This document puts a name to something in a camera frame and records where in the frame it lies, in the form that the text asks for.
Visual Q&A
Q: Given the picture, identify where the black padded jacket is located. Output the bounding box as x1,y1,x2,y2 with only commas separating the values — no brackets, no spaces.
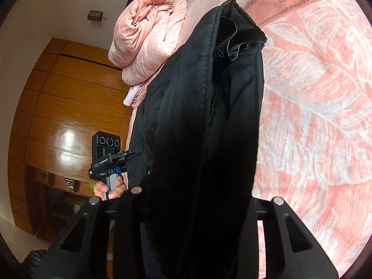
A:
125,0,267,279

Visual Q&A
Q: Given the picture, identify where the light pink knitted cloth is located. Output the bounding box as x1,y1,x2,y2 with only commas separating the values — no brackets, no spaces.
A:
123,85,143,108

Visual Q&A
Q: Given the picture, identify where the person's left hand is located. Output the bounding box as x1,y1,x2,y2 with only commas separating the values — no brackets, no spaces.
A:
93,174,127,201

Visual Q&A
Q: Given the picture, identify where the wooden wardrobe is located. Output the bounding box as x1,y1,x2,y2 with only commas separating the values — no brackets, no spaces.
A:
7,38,137,234

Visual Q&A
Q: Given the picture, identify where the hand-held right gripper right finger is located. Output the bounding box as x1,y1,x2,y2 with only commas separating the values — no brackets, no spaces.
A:
251,197,339,279

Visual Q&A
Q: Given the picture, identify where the folded pink quilt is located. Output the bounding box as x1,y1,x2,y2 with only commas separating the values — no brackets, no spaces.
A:
108,0,188,86

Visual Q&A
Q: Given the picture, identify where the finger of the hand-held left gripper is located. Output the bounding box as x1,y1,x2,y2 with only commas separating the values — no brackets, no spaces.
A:
118,145,144,163

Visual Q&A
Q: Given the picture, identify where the pink floral bed blanket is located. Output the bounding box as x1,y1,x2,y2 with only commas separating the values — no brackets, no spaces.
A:
125,0,372,279

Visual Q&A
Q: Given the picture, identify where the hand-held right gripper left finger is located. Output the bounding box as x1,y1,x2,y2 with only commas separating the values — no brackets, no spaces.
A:
32,186,143,279

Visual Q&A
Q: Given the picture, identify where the dark ribbed object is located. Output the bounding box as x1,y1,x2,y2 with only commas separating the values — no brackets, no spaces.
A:
21,248,50,279

